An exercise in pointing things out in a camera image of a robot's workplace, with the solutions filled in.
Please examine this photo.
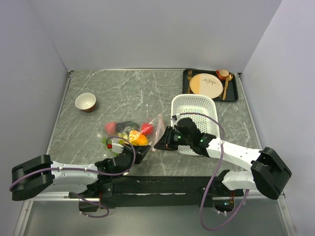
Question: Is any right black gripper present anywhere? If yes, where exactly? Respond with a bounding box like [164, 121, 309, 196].
[154, 126, 192, 151]

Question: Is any gold fork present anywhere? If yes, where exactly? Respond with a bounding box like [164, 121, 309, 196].
[187, 70, 192, 93]

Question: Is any clear zip top bag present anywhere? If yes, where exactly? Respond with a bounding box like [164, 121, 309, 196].
[101, 114, 165, 158]

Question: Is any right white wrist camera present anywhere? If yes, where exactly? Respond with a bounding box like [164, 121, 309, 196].
[171, 113, 181, 127]

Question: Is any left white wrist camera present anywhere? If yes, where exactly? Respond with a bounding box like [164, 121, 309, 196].
[111, 138, 124, 154]

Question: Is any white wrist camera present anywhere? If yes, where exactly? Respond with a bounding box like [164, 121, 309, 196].
[111, 138, 124, 154]
[171, 113, 181, 127]

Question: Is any yellow pear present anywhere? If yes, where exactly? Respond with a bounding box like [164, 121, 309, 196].
[117, 133, 129, 145]

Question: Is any white brown bowl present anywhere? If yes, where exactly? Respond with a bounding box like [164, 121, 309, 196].
[74, 92, 96, 113]

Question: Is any orange cup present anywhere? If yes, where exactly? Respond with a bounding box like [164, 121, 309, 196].
[216, 69, 229, 81]

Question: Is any black tray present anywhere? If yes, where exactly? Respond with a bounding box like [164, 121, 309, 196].
[182, 69, 239, 102]

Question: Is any aluminium rail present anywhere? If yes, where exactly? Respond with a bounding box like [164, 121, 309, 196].
[24, 191, 286, 204]

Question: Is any gold spoon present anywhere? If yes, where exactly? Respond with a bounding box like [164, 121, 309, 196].
[222, 73, 233, 100]

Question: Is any orange yellow mango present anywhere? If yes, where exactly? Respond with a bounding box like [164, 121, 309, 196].
[129, 130, 148, 146]

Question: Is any white perforated basket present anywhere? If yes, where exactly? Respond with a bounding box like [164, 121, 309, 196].
[170, 94, 221, 157]

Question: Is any cream orange plate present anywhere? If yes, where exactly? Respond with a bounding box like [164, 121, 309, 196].
[190, 73, 223, 99]

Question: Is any pink peach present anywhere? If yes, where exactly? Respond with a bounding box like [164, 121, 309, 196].
[104, 121, 117, 135]

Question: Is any purple cable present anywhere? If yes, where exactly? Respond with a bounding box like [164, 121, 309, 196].
[176, 112, 248, 231]
[9, 134, 136, 219]

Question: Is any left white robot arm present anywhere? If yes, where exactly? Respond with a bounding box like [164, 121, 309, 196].
[9, 144, 151, 201]

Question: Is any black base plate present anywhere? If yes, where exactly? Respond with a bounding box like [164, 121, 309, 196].
[69, 176, 244, 209]

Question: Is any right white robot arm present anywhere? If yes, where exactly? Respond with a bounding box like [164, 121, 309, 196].
[154, 118, 292, 200]

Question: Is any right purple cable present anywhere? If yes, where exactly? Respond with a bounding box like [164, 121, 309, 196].
[176, 112, 248, 231]

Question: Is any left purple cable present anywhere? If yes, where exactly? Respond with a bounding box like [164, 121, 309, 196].
[9, 134, 136, 219]

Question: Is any green grapes bunch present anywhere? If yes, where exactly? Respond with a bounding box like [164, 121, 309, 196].
[101, 137, 112, 149]

